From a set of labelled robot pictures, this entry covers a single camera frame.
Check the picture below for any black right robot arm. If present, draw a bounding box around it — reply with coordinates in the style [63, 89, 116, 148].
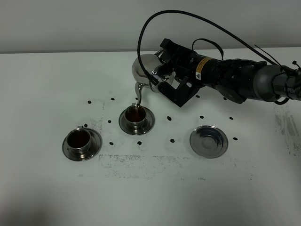
[158, 39, 301, 107]

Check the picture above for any steel saucer near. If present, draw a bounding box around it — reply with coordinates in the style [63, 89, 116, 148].
[62, 128, 102, 161]

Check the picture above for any steel teapot saucer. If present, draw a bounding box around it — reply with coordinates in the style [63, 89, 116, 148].
[190, 125, 229, 159]

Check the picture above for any steel saucer far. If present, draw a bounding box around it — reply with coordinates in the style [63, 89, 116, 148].
[119, 107, 155, 136]

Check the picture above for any black braided camera cable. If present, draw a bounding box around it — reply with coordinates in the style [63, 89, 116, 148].
[136, 9, 301, 86]

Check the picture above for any steel teacup far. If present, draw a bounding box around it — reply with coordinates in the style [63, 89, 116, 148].
[124, 105, 146, 130]

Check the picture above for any steel teacup near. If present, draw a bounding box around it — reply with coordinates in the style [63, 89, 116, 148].
[65, 127, 92, 161]

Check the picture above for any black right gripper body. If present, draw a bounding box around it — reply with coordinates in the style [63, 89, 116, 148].
[160, 38, 205, 94]

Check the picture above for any stainless steel teapot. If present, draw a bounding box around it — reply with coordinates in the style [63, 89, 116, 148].
[131, 48, 176, 106]

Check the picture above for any steel teacup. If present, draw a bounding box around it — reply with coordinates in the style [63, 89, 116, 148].
[65, 127, 92, 161]
[124, 105, 146, 130]

